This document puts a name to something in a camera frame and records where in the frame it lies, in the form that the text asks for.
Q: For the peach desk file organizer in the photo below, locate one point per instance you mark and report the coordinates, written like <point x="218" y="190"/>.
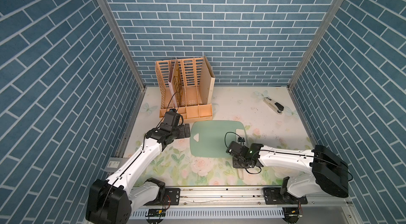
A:
<point x="198" y="81"/>

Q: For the right circuit board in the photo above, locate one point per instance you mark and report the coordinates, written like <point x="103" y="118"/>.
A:
<point x="291" y="215"/>

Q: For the floral table mat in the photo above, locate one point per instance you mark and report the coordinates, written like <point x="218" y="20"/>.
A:
<point x="177" y="167"/>

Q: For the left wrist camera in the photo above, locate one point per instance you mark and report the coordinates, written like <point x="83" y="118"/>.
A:
<point x="173" y="118"/>

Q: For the green cutting board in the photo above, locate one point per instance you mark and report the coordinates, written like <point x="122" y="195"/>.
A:
<point x="210" y="139"/>

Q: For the clear plastic box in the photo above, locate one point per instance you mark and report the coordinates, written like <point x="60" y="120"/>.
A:
<point x="113" y="164"/>

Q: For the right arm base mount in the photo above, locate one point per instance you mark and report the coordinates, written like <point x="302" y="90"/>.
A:
<point x="274" y="196"/>

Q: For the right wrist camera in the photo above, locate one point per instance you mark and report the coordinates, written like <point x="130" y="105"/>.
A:
<point x="236" y="150"/>

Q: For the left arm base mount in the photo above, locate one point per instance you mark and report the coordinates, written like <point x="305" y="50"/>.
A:
<point x="169" y="197"/>

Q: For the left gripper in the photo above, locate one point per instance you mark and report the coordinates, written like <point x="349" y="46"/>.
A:
<point x="182" y="133"/>

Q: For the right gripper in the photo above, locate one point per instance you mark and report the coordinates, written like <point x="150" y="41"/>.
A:
<point x="235" y="166"/>

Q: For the white vented cable tray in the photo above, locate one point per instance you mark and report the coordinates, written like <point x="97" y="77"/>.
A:
<point x="223" y="213"/>

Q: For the white black stapler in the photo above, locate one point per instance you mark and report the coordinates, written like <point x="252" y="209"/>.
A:
<point x="275" y="106"/>

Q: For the circuit board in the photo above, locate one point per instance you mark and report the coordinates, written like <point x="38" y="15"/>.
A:
<point x="291" y="215"/>
<point x="155" y="216"/>

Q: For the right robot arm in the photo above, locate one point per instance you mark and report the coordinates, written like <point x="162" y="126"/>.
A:
<point x="321" y="170"/>

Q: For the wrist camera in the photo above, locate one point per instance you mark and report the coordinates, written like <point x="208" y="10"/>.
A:
<point x="236" y="150"/>
<point x="173" y="118"/>

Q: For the brown book in organizer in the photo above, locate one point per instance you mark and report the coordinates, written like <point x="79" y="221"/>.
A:
<point x="175" y="84"/>

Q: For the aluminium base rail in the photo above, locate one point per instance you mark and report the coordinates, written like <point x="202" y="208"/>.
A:
<point x="320" y="209"/>

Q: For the left circuit board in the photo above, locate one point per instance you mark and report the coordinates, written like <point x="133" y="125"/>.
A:
<point x="155" y="216"/>

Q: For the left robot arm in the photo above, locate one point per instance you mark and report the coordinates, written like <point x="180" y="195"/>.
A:
<point x="112" y="201"/>

